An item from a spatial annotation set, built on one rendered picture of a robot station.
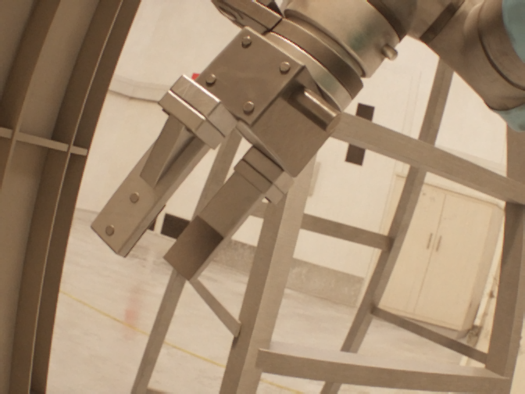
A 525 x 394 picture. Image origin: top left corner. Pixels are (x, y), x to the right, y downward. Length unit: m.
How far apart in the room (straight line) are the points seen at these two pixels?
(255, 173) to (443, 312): 6.41
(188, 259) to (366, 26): 0.22
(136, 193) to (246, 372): 0.54
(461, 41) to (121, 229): 0.26
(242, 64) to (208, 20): 8.84
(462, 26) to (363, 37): 0.08
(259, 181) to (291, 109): 0.11
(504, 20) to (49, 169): 0.62
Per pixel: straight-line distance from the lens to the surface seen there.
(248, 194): 0.59
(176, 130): 0.44
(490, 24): 0.46
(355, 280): 7.85
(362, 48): 0.51
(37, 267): 0.91
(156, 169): 0.46
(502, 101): 0.55
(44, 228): 0.90
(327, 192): 8.05
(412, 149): 1.09
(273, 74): 0.47
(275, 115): 0.48
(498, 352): 1.21
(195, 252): 0.59
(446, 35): 0.54
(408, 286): 7.08
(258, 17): 0.53
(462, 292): 6.92
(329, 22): 0.51
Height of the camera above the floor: 0.78
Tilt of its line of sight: 1 degrees down
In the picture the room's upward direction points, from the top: 15 degrees clockwise
